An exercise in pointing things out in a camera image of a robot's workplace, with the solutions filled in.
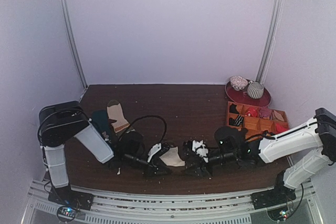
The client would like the beige brown striped sock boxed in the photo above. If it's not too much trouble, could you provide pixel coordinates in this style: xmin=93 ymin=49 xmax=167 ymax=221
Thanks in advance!
xmin=107 ymin=100 xmax=135 ymax=136

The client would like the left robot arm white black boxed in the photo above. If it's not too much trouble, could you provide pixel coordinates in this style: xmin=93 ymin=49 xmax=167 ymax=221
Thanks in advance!
xmin=37 ymin=100 xmax=171 ymax=205

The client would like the right aluminium frame post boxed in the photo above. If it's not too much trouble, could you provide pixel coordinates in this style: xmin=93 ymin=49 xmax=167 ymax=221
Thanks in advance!
xmin=256 ymin=0 xmax=283 ymax=84

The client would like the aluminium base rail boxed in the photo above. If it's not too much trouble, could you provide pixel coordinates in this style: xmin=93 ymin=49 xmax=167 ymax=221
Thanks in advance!
xmin=20 ymin=178 xmax=322 ymax=224

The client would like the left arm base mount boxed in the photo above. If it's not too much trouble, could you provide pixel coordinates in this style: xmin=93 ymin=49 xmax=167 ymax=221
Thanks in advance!
xmin=48 ymin=186 xmax=94 ymax=210

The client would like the aluminium frame post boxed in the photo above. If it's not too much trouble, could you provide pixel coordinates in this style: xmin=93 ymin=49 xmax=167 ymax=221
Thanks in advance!
xmin=60 ymin=0 xmax=88 ymax=89
xmin=256 ymin=0 xmax=283 ymax=84

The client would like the left aluminium frame post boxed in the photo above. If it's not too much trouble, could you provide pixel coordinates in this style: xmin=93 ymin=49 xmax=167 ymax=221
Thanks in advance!
xmin=60 ymin=0 xmax=88 ymax=89

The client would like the orange wooden compartment box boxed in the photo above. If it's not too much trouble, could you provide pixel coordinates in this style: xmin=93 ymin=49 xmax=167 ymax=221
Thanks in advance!
xmin=226 ymin=101 xmax=290 ymax=138

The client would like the dark teal monkey sock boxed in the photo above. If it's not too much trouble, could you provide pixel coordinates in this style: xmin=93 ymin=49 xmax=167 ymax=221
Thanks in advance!
xmin=91 ymin=110 xmax=111 ymax=142

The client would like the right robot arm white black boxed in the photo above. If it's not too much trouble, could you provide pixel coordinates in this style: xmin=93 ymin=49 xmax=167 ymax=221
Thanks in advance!
xmin=183 ymin=108 xmax=335 ymax=204

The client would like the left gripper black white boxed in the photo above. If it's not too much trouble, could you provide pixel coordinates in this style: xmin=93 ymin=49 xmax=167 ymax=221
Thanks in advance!
xmin=124 ymin=153 xmax=170 ymax=180

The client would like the cream white sock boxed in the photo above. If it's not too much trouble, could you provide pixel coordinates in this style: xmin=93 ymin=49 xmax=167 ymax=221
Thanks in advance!
xmin=159 ymin=147 xmax=185 ymax=167

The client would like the pink sock in box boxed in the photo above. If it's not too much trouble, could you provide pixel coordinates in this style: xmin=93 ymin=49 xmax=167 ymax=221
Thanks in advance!
xmin=259 ymin=108 xmax=272 ymax=120

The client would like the striped black white sock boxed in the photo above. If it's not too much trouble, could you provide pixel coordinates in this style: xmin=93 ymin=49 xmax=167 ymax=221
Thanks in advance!
xmin=228 ymin=115 xmax=244 ymax=126

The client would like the grey striped cup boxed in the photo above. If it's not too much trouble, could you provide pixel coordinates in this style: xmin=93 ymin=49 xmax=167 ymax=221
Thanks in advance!
xmin=247 ymin=81 xmax=264 ymax=99

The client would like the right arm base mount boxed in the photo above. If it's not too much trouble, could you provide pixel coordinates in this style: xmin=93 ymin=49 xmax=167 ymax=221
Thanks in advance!
xmin=251 ymin=183 xmax=296 ymax=210

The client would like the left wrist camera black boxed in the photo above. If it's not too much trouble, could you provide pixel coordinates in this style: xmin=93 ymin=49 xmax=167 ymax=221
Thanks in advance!
xmin=119 ymin=131 xmax=145 ymax=158

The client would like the red sock in box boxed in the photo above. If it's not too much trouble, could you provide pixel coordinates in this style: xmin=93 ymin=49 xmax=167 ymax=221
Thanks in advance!
xmin=245 ymin=107 xmax=259 ymax=118

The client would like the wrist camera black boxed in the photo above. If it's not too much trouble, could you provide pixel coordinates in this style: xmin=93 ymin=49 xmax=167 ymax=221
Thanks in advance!
xmin=119 ymin=131 xmax=145 ymax=158
xmin=214 ymin=126 xmax=247 ymax=153

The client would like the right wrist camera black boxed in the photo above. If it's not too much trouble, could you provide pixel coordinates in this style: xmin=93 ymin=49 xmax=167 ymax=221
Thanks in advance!
xmin=214 ymin=126 xmax=247 ymax=153

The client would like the black sock in box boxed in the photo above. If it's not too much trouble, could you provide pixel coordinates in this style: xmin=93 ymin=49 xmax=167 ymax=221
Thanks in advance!
xmin=229 ymin=104 xmax=240 ymax=114

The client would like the red round tray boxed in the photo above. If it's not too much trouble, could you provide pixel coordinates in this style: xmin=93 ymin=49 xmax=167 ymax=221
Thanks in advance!
xmin=225 ymin=79 xmax=272 ymax=107

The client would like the white patterned bowl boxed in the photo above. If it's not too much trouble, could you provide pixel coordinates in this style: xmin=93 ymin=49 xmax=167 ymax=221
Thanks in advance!
xmin=230 ymin=76 xmax=248 ymax=91

